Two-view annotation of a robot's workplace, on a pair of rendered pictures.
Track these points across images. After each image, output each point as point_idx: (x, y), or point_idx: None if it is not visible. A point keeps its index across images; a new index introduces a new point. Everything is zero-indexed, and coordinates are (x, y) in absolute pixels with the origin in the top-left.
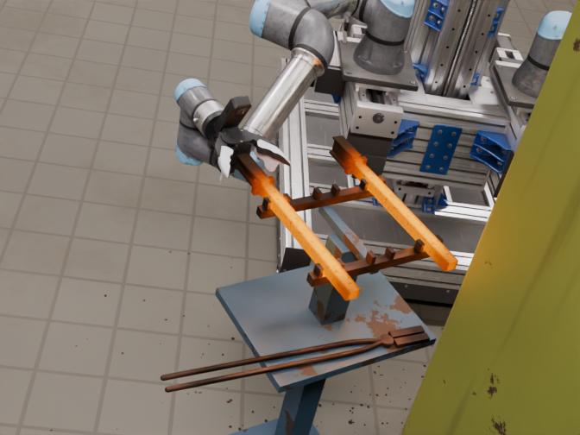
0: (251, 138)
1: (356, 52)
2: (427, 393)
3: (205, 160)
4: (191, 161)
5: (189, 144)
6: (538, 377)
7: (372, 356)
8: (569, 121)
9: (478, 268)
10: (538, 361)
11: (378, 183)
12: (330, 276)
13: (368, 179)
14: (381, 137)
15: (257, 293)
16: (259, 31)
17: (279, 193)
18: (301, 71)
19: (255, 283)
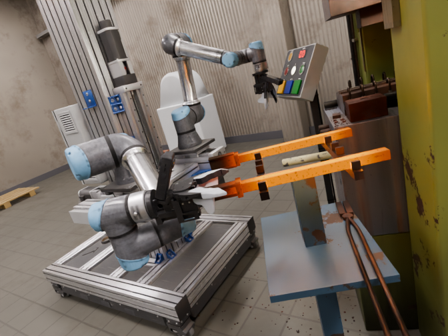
0: (191, 179)
1: (120, 179)
2: (447, 171)
3: (157, 245)
4: (145, 261)
5: (136, 247)
6: None
7: (361, 225)
8: None
9: (439, 47)
10: None
11: (262, 149)
12: (363, 161)
13: (256, 151)
14: None
15: (283, 271)
16: (87, 170)
17: (257, 177)
18: (143, 158)
19: (271, 271)
